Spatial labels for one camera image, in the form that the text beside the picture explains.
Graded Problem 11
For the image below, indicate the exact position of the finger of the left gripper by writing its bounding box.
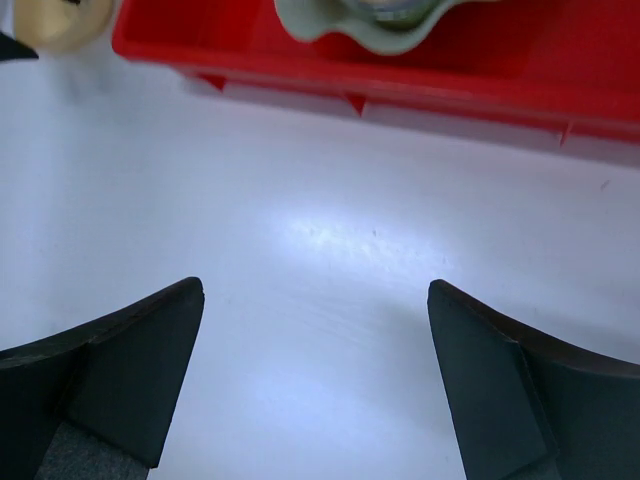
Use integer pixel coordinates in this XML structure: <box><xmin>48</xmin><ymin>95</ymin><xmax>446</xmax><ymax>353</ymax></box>
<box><xmin>0</xmin><ymin>32</ymin><xmax>39</xmax><ymax>62</ymax></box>

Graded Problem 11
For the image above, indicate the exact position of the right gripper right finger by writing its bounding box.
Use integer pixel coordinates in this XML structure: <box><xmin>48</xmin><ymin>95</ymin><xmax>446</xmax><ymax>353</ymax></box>
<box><xmin>427</xmin><ymin>280</ymin><xmax>639</xmax><ymax>479</ymax></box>

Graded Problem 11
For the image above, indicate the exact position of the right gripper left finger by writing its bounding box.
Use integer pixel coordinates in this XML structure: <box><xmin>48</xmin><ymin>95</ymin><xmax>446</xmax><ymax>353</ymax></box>
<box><xmin>1</xmin><ymin>277</ymin><xmax>204</xmax><ymax>479</ymax></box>

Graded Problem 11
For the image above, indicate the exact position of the yellow square plate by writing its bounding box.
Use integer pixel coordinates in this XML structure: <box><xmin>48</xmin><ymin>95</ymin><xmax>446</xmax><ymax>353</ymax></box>
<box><xmin>13</xmin><ymin>0</ymin><xmax>114</xmax><ymax>54</ymax></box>

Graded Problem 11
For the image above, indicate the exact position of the large green scalloped bowl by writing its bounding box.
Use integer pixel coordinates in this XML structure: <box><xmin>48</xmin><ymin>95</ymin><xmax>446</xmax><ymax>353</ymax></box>
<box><xmin>274</xmin><ymin>0</ymin><xmax>458</xmax><ymax>56</ymax></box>

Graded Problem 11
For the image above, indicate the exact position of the red plastic bin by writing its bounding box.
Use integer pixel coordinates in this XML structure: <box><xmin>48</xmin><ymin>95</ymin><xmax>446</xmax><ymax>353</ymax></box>
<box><xmin>112</xmin><ymin>1</ymin><xmax>639</xmax><ymax>142</ymax></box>

